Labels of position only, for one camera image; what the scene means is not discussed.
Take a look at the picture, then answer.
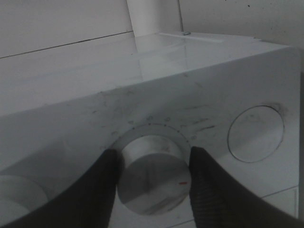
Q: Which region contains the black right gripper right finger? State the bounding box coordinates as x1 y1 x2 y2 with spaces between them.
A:
189 146 298 228

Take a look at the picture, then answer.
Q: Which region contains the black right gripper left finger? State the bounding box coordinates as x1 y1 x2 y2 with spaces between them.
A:
6 149 119 228

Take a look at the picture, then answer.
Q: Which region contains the white timer knob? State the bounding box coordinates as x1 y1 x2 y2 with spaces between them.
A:
117 135 191 216

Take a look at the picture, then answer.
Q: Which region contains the round door release button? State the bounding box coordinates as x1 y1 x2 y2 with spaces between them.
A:
227 105 285 163

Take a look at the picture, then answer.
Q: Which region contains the white upper power knob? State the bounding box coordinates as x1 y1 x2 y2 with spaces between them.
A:
0 175 48 225

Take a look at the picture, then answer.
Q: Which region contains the white microwave oven body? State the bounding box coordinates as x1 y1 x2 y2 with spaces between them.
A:
0 32 304 228

